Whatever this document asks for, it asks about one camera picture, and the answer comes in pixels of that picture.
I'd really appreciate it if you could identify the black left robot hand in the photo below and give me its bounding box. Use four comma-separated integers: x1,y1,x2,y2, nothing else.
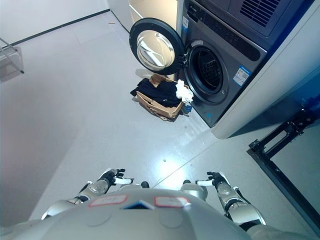
108,168,135,187

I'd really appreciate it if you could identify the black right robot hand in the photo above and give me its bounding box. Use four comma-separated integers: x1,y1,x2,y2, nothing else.
194,171,226,188

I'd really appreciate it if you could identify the white cloth garment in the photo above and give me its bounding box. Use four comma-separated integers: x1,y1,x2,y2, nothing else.
174,79,195,104

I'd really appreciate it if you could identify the black clothes pile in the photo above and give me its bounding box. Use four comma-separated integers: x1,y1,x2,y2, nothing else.
129,78,181,109

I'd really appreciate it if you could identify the round glass washing machine door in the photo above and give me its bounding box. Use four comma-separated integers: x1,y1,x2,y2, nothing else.
128,17,189,76

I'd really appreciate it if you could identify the silver right robot leg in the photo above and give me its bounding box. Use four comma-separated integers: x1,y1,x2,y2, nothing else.
179,179,209,201

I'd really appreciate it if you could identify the grey robot torso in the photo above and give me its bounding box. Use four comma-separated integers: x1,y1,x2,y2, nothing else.
0,187,320,240

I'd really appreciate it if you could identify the brown cardboard box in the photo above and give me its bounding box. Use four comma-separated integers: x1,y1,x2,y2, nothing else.
134,73,191,122

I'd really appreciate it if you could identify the blue energy label sticker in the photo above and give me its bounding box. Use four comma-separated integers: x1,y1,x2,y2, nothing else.
232,65,252,87

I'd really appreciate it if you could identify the white appliance cabinet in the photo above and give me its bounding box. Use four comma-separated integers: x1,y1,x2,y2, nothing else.
211,6,320,140

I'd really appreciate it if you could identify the clear acrylic rack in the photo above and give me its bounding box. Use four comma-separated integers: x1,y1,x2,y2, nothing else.
0,37,26,81

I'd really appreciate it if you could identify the grey stacked dryer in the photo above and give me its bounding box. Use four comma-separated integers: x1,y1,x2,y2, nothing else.
192,0,316,39

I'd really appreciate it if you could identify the beige cabinet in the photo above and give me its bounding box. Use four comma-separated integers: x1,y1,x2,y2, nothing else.
128,0,179,34

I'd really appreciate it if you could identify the black metal frame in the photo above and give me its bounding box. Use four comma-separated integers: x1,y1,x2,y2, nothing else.
246,107,320,236

